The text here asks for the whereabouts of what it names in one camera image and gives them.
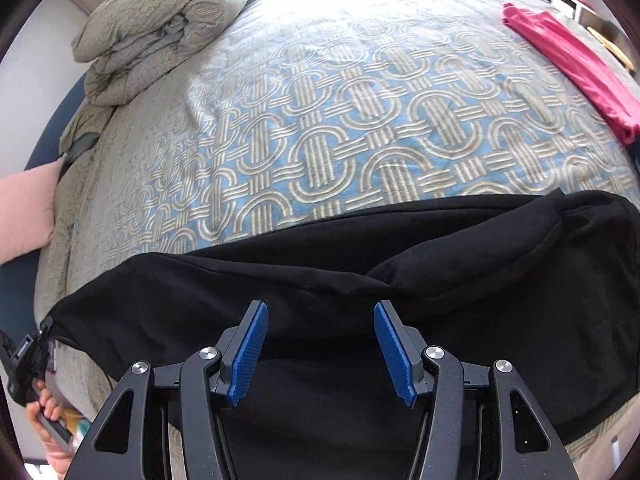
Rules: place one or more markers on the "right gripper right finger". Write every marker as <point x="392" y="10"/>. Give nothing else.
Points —
<point x="514" y="439"/>

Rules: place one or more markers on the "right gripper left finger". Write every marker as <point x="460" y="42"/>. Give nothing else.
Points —
<point x="129" y="437"/>

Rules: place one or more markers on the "black pants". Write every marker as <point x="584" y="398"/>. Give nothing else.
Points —
<point x="549" y="283"/>

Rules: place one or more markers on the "person's left hand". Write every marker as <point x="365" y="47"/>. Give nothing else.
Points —
<point x="50" y="409"/>

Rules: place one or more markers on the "dark blue headboard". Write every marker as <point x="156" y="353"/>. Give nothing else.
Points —
<point x="18" y="276"/>

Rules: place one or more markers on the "pink pillow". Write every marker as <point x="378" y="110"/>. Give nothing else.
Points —
<point x="27" y="210"/>

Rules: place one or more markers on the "folded beige quilt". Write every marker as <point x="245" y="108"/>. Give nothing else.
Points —
<point x="142" y="57"/>

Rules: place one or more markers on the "pink folded garment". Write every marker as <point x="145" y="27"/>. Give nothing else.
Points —
<point x="616" y="104"/>

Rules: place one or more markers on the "patterned blue beige bedspread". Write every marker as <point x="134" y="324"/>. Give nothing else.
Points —
<point x="311" y="108"/>

